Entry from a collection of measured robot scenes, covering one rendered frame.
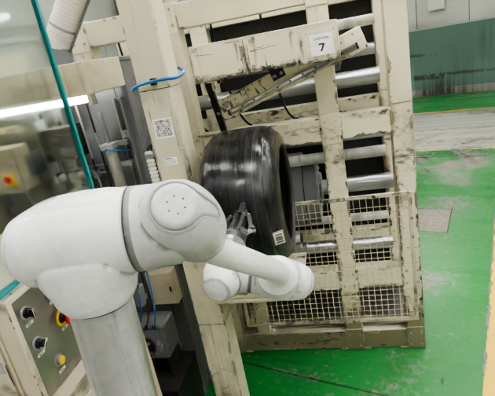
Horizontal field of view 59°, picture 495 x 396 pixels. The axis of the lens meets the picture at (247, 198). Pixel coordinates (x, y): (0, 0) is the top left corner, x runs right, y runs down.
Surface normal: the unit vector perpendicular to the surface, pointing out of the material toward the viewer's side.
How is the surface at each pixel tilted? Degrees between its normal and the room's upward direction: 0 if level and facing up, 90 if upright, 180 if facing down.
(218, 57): 90
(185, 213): 52
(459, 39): 90
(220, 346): 90
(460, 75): 90
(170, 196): 56
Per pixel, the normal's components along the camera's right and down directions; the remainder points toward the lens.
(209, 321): -0.17, 0.35
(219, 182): -0.24, -0.18
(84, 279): 0.15, 0.40
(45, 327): 0.97, -0.11
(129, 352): 0.75, 0.11
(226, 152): -0.24, -0.59
